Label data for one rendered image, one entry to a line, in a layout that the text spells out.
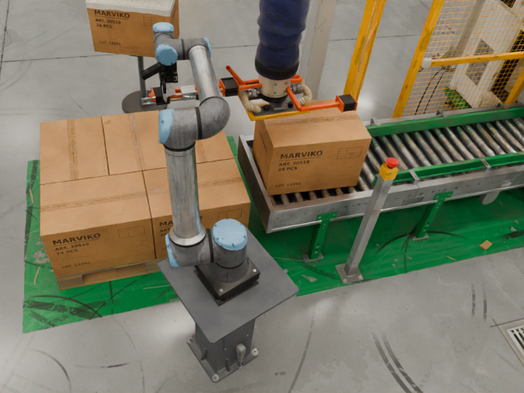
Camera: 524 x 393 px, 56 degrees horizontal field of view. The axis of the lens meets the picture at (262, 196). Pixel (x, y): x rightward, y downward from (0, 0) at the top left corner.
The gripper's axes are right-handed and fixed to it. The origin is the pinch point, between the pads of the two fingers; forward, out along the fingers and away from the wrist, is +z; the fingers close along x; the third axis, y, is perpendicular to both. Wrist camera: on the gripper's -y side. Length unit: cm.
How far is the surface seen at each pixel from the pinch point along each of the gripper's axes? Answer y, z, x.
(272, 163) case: 58, 45, -14
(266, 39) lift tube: 50, -28, -4
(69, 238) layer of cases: -59, 79, -14
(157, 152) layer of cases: 0, 73, 39
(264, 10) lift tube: 48, -42, -2
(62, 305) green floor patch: -72, 127, -25
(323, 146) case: 87, 35, -17
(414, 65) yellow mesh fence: 178, 27, 40
